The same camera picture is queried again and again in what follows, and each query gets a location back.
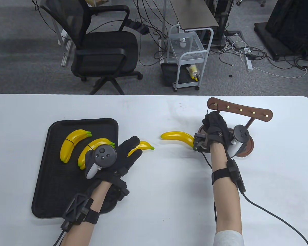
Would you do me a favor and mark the person's left hand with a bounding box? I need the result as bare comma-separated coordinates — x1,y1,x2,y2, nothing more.
92,136,143,183

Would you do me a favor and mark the person's right hand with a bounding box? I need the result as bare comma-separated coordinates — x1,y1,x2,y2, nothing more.
202,111,232,152

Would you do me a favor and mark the yellow plastic banana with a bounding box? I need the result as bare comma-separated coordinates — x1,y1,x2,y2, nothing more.
80,143,115,170
78,138,115,167
60,129,92,162
64,133,92,163
128,141,155,157
161,131,197,151

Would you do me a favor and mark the person's right forearm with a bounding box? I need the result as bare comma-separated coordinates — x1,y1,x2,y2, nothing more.
210,142,243,235

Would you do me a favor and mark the black right forearm tracker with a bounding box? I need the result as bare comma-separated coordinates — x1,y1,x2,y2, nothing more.
211,159,247,193

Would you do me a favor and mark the person's left forearm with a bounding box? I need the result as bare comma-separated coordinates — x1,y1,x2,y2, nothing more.
63,179,112,246

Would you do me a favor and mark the black left forearm tracker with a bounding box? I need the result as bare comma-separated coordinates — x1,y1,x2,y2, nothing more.
60,193,101,232

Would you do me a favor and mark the grey left hand controller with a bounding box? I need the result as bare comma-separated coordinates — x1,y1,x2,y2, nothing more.
85,145,118,179

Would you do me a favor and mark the grey hand controller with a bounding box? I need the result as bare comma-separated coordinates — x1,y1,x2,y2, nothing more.
85,145,118,179
228,125,252,158

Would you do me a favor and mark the grey right hand controller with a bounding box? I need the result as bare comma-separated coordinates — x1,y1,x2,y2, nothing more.
228,125,252,158

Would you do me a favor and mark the brown wooden hook stand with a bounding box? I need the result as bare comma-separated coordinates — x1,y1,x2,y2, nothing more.
197,97,273,157

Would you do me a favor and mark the black plastic tray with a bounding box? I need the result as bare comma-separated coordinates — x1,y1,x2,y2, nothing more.
32,118,119,219

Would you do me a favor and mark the grey floor socket box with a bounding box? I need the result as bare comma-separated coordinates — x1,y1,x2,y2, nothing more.
225,32,244,49

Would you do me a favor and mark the white shirt sleeve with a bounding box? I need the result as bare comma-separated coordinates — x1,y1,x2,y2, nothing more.
214,230,244,246

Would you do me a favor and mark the black mesh office chair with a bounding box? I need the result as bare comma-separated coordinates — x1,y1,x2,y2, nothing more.
39,0,143,95

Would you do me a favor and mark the brown side table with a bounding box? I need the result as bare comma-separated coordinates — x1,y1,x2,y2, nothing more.
169,0,219,32

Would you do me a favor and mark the black equipment stand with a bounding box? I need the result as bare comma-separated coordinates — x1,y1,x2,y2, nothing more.
254,0,308,61

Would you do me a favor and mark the brown cardboard box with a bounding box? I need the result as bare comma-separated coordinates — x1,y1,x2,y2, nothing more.
86,0,111,7

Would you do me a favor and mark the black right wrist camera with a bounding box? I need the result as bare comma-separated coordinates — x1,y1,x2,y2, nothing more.
193,132,211,152

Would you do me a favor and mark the white wire cart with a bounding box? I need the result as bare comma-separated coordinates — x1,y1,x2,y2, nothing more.
168,24,214,92

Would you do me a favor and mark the white floor cable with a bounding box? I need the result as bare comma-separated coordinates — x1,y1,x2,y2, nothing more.
251,65,308,79

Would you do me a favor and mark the black left tracker cable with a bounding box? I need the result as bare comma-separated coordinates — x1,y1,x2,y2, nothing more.
53,231,68,246

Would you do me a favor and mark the black tracker cable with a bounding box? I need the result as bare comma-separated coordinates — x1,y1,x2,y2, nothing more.
53,231,68,246
214,191,308,246

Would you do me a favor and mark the black right tracker cable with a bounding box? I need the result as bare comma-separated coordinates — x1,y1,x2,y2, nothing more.
214,191,308,246

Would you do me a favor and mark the black desk frame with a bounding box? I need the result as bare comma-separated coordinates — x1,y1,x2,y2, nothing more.
205,0,234,49

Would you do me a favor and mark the white aluminium frame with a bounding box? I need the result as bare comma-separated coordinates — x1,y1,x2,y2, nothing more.
57,28,74,67

